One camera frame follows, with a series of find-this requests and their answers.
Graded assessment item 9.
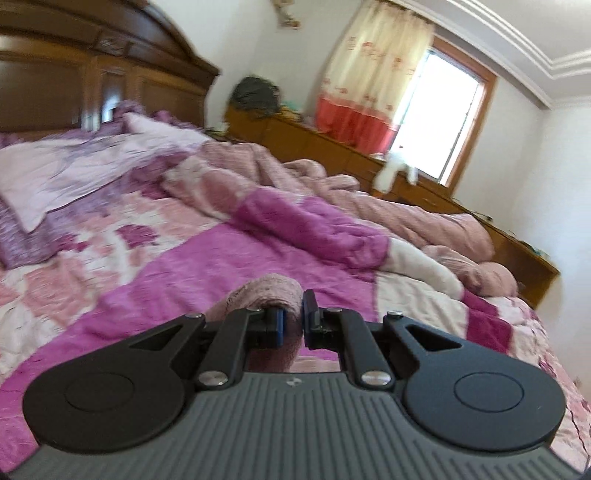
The light purple pillow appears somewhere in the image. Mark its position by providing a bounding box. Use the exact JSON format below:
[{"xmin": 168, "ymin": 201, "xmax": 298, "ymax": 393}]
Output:
[{"xmin": 0, "ymin": 112, "xmax": 218, "ymax": 232}]

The wall decoration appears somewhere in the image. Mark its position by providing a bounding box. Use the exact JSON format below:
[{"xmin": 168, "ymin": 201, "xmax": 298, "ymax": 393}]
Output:
[{"xmin": 272, "ymin": 0, "xmax": 302, "ymax": 29}]

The magenta floral bedspread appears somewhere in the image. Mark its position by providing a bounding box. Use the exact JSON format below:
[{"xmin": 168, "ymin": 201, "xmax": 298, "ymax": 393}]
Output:
[{"xmin": 0, "ymin": 185, "xmax": 591, "ymax": 472}]

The wooden framed window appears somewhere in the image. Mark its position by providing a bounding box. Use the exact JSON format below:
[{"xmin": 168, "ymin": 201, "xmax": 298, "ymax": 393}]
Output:
[{"xmin": 384, "ymin": 36, "xmax": 498, "ymax": 188}]

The dark bag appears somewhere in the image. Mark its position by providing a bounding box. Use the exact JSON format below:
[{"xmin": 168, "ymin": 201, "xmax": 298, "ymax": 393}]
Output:
[{"xmin": 231, "ymin": 75, "xmax": 281, "ymax": 114}]

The long wooden cabinet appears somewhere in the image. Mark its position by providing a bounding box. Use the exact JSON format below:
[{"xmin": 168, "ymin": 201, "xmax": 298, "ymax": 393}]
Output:
[{"xmin": 224, "ymin": 104, "xmax": 561, "ymax": 310}]

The pink knit sweater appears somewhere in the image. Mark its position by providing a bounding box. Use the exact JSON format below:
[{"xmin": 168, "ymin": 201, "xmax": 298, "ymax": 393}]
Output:
[{"xmin": 205, "ymin": 273, "xmax": 315, "ymax": 371}]

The pink fleece blanket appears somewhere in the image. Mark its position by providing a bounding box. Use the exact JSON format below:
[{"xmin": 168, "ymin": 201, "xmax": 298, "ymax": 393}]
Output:
[{"xmin": 161, "ymin": 140, "xmax": 519, "ymax": 297}]

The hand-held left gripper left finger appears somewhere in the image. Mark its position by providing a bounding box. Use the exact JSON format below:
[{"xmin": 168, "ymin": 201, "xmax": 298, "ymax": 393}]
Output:
[{"xmin": 124, "ymin": 307, "xmax": 286, "ymax": 388}]

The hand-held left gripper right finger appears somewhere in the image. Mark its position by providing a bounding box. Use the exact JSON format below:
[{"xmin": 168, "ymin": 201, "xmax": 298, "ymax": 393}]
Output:
[{"xmin": 301, "ymin": 290, "xmax": 467, "ymax": 391}]

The cream and red curtain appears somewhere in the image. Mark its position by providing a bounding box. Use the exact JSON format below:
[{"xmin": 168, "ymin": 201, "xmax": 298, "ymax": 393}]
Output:
[{"xmin": 315, "ymin": 0, "xmax": 435, "ymax": 155}]

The wooden headboard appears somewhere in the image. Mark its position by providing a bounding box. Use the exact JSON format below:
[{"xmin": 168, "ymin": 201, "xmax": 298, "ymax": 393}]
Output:
[{"xmin": 0, "ymin": 0, "xmax": 221, "ymax": 134}]

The white cloth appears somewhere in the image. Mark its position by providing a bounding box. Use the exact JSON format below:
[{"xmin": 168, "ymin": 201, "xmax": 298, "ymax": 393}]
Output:
[{"xmin": 372, "ymin": 150, "xmax": 420, "ymax": 195}]

